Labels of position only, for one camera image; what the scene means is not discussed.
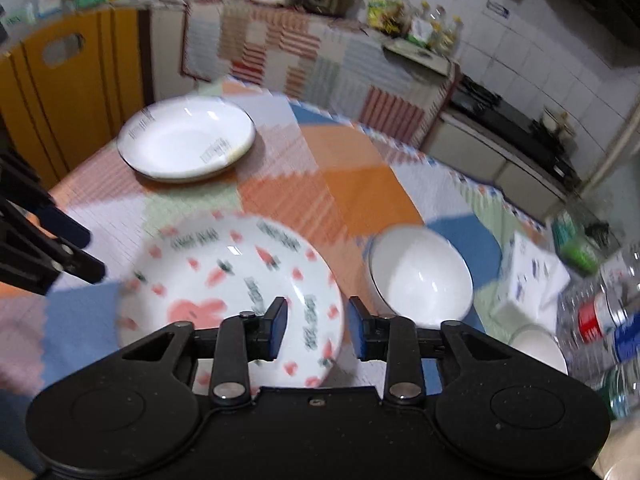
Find clear bottle green label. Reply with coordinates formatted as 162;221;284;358
595;360;640;421

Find strawberry patterned white plate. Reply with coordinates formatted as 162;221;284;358
116;212;345;388

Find patterned counter cloth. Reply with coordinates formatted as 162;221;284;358
180;0;453;146

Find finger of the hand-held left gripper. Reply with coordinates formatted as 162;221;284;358
0;147;94;252
0;195;107;297

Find clear bottle blue label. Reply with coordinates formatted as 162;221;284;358
570;310;640;376

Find white bowl black rim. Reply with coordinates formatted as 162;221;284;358
507;324;569;376
367;226;474;328

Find clear bottle red label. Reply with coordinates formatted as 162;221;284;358
557;247;640;346

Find yellow wooden chair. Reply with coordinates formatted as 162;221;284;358
0;7;151;191

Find black gas stove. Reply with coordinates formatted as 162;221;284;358
450;75;578;183

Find white plate dark rim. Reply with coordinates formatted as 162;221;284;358
116;97;257;183

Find white tissue pack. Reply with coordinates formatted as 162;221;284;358
492;232;571;331

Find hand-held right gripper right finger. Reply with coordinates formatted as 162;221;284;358
348;296;516;407

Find cutting board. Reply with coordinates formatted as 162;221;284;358
382;40;451;77

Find green plastic rack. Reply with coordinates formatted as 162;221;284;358
552;210;601;275

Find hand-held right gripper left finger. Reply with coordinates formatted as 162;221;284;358
120;297;289;407

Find yellow green packet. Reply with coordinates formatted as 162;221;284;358
367;0;406;36

